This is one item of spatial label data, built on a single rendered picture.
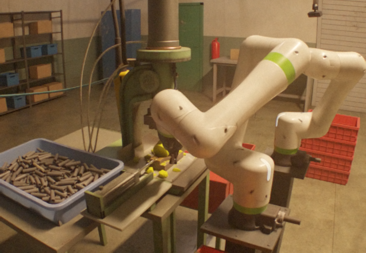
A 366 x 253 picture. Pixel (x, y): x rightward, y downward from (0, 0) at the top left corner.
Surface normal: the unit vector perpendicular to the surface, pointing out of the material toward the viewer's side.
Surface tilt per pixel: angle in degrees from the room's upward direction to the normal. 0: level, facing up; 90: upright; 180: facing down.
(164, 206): 0
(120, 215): 0
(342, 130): 90
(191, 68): 90
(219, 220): 0
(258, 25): 90
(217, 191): 90
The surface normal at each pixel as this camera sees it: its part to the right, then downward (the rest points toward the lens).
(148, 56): -0.43, 0.27
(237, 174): -0.82, 0.14
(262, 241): 0.00, -0.96
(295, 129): 0.08, 0.28
